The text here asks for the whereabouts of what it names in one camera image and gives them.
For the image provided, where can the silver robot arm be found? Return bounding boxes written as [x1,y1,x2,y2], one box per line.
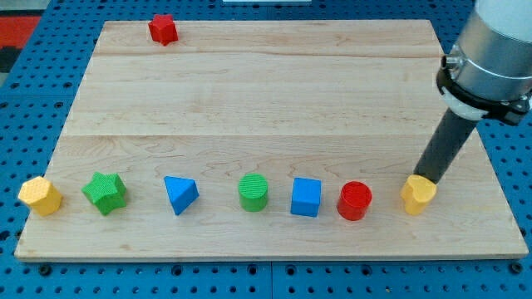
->
[436,0,531,125]

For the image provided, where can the red star block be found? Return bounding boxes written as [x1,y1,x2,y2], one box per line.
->
[148,14,179,46]

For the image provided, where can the green star block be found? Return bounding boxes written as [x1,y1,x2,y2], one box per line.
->
[81,172,126,216]

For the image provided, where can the wooden board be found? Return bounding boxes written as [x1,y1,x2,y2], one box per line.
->
[15,20,529,262]

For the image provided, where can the green cylinder block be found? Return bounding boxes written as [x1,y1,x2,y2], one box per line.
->
[238,173,268,212]

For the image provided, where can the blue cube block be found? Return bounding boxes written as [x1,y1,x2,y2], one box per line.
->
[290,177,322,218]

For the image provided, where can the blue triangle block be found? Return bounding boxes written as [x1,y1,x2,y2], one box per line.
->
[164,176,200,215]

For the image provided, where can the red cylinder block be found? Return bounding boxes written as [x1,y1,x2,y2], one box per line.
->
[337,181,372,221]

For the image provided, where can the yellow heart block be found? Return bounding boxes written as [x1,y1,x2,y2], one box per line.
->
[400,174,437,215]

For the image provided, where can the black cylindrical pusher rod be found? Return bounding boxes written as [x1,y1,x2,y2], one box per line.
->
[413,109,478,184]

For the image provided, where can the yellow hexagon block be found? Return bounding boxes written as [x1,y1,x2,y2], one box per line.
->
[18,176,62,216]

